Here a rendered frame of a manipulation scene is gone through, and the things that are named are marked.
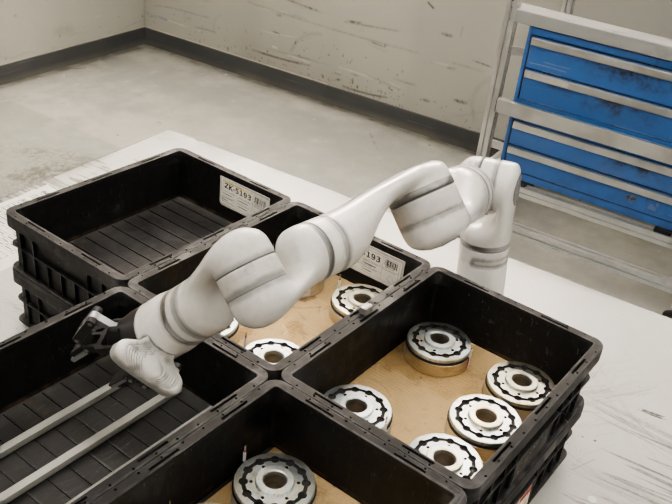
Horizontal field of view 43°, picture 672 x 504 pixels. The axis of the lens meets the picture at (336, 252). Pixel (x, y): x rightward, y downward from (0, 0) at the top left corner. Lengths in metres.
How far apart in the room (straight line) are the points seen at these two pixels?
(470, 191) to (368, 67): 3.21
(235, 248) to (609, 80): 2.30
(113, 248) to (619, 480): 0.94
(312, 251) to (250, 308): 0.10
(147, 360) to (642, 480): 0.83
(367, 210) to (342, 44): 3.50
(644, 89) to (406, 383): 1.92
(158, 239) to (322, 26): 3.04
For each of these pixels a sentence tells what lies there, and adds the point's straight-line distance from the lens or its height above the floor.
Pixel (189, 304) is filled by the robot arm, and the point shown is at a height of 1.11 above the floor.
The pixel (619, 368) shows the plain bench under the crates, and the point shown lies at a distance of 1.68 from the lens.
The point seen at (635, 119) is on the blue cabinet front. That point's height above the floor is 0.67.
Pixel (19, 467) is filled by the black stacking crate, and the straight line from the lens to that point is 1.16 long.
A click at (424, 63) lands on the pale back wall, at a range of 4.26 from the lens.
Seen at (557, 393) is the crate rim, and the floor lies 0.93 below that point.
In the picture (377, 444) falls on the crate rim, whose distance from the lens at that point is 1.04.
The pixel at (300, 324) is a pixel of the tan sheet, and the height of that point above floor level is 0.83.
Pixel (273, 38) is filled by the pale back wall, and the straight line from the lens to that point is 4.72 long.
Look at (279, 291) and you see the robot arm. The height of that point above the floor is 1.16.
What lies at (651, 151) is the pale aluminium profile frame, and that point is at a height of 0.59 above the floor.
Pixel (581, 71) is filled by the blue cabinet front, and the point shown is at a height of 0.78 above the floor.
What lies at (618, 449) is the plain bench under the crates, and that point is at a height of 0.70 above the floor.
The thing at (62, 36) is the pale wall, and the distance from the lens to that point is 4.90.
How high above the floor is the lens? 1.64
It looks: 31 degrees down
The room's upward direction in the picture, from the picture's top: 7 degrees clockwise
